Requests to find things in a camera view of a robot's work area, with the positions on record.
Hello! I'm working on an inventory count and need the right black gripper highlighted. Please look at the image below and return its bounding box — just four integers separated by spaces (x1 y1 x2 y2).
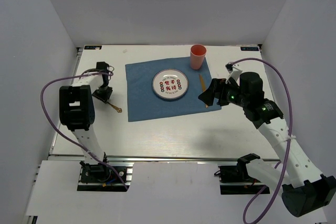
198 77 249 108

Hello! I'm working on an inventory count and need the gold knife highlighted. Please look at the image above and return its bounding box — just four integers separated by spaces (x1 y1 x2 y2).
199 74 206 92

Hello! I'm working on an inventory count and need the gold fork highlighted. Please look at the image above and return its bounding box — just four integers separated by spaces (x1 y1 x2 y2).
107 101 122 113

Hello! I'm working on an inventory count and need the round plate with red characters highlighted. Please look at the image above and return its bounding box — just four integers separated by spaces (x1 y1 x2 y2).
152 69 189 100

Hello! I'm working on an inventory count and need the red cup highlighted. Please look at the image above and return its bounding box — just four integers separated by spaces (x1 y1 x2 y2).
190 44 207 70

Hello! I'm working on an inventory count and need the blue cloth napkin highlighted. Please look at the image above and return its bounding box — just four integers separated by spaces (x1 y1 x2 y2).
125 57 221 122

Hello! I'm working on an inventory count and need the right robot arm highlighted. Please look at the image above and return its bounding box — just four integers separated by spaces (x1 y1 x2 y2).
198 72 335 217

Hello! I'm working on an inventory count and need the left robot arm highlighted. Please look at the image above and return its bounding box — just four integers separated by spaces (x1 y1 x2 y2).
59 61 112 182

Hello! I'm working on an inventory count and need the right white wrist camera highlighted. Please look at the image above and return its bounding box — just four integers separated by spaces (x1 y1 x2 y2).
225 62 242 84

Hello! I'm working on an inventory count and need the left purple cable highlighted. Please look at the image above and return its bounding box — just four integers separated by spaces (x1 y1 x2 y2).
40 70 129 192

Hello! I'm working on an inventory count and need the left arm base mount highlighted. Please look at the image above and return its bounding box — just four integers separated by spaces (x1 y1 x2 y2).
77 164 133 192

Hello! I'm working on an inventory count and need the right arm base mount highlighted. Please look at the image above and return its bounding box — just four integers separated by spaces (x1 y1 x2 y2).
214 166 264 195

